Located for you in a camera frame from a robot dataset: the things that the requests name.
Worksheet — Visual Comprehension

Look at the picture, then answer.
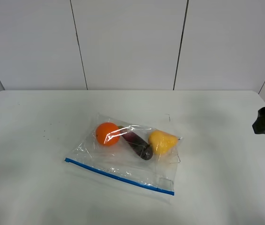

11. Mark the clear zip bag blue seal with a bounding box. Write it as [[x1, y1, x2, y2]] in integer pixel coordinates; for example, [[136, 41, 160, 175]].
[[64, 114, 183, 196]]

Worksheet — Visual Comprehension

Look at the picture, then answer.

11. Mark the yellow toy pear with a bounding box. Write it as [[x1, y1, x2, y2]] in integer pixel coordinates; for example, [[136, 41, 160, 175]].
[[148, 130, 178, 155]]

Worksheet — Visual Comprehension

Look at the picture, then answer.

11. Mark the purple toy eggplant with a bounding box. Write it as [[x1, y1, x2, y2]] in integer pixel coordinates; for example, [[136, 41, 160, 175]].
[[118, 126, 153, 160]]

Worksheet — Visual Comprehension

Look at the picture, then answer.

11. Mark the orange toy fruit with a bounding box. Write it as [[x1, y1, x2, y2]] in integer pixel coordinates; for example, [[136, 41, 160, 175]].
[[95, 122, 121, 146]]

